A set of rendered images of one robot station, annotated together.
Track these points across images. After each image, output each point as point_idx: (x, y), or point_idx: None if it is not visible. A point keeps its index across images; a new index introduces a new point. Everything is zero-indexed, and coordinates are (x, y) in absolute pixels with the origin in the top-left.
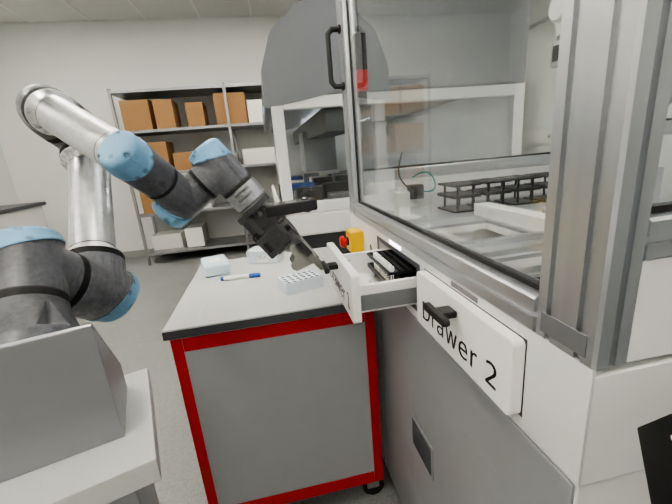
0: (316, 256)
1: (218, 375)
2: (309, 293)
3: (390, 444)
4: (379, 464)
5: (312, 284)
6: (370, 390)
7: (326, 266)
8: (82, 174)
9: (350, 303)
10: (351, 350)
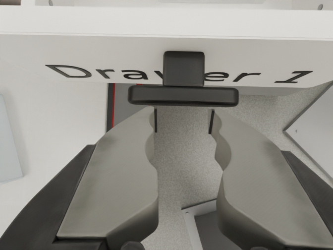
0: (253, 127)
1: None
2: (31, 131)
3: (146, 84)
4: None
5: (0, 118)
6: (138, 84)
7: (212, 93)
8: None
9: (314, 77)
10: (125, 90)
